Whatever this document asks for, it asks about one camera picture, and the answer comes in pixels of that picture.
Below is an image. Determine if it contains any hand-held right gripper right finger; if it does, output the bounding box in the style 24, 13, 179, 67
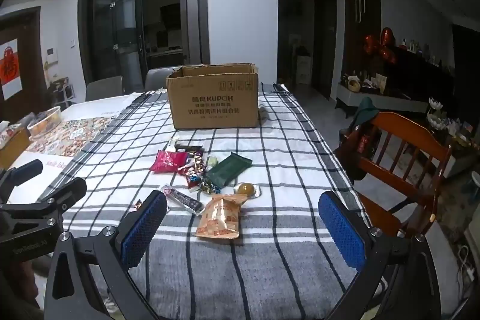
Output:
318, 190, 441, 320

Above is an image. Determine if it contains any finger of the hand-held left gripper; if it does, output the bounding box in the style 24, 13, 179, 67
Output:
0, 178, 88, 217
0, 160, 44, 195

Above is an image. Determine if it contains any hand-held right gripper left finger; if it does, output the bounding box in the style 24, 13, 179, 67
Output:
44, 190, 168, 320

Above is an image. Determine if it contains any long black white snack bar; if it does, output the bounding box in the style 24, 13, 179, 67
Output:
159, 184, 205, 214

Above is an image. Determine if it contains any pink snack packet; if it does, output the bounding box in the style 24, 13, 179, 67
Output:
149, 150, 189, 174

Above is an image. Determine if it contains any tan printed snack bag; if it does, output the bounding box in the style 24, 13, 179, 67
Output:
195, 193, 250, 240

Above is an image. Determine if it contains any dark green snack packet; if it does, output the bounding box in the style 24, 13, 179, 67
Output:
203, 152, 253, 189

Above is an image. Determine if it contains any amber jelly cup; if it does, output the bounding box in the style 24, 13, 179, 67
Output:
233, 182, 262, 199

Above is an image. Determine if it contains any brown cardboard box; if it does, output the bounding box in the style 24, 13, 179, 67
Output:
166, 62, 260, 130

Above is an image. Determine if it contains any wooden tissue box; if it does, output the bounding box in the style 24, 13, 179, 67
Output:
0, 121, 31, 169

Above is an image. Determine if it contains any white plastic fruit basket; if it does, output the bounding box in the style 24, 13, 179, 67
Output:
27, 106, 62, 136

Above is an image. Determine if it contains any colourful patterned table runner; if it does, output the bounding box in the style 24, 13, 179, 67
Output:
26, 116, 115, 157

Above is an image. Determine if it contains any black white checked tablecloth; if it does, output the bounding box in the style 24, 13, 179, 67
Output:
35, 82, 379, 320

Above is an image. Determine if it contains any small shoe rack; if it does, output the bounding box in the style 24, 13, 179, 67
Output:
50, 76, 77, 109

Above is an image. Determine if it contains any white printed table cover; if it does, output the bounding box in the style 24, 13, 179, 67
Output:
7, 91, 136, 204

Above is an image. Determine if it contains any red paper door poster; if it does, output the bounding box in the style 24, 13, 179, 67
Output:
0, 39, 19, 99

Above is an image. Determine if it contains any grey upholstered chair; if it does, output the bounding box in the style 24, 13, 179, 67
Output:
85, 76, 124, 102
144, 66, 203, 92

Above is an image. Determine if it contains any dark green cloth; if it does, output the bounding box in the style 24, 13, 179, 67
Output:
350, 97, 380, 127

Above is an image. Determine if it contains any brown wooden chair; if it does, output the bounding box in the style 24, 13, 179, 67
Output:
335, 111, 452, 238

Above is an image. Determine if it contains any brown wooden door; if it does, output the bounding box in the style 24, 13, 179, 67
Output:
0, 7, 51, 112

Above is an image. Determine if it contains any white low sideboard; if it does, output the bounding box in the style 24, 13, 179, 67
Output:
335, 82, 432, 118

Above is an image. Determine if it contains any white lotus lamp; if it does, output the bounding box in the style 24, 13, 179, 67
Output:
427, 97, 447, 129

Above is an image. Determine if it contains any white box in corridor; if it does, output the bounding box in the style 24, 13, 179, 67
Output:
296, 55, 313, 84

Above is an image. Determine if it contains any sliding glass door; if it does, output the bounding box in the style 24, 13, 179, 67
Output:
79, 0, 209, 96

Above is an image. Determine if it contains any dark long cabinet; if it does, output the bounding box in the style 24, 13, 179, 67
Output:
390, 46, 454, 107

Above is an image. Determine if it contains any dark tall cabinet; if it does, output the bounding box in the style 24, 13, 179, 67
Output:
342, 0, 381, 84

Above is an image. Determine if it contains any dark interior door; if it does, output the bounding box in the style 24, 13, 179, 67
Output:
313, 0, 337, 99

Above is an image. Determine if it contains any red foil balloon bunch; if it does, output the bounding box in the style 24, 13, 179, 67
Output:
363, 27, 398, 65

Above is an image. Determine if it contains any silver refrigerator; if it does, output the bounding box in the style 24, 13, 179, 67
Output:
180, 0, 199, 67

